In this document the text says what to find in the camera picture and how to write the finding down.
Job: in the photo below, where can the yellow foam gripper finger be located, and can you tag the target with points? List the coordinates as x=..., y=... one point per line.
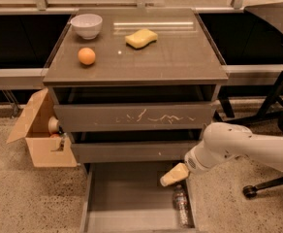
x=178, y=173

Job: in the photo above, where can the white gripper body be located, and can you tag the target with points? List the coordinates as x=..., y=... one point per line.
x=193, y=162

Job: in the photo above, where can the clear plastic water bottle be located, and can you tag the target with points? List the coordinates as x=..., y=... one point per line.
x=181, y=205

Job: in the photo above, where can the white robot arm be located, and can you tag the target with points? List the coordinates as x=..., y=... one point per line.
x=223, y=141

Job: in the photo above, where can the middle grey drawer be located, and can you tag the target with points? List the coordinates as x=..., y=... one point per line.
x=131, y=152

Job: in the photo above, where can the grey drawer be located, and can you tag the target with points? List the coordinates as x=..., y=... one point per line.
x=127, y=197
x=132, y=117
x=131, y=152

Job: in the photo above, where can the bottom grey drawer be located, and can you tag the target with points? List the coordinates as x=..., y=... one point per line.
x=127, y=197

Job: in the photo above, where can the top grey drawer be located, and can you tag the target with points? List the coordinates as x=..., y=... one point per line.
x=132, y=117

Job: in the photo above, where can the grey drawer cabinet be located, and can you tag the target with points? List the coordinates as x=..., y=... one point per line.
x=180, y=67

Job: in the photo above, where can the cardboard box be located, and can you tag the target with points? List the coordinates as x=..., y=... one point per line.
x=46, y=150

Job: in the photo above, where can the yellow sponge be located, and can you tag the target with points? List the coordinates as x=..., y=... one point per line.
x=141, y=38

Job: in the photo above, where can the white cup in box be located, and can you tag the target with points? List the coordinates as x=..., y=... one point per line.
x=53, y=125

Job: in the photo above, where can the orange fruit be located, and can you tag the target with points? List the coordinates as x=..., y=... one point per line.
x=86, y=56

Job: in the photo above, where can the white ceramic bowl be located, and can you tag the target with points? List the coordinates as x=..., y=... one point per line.
x=87, y=26

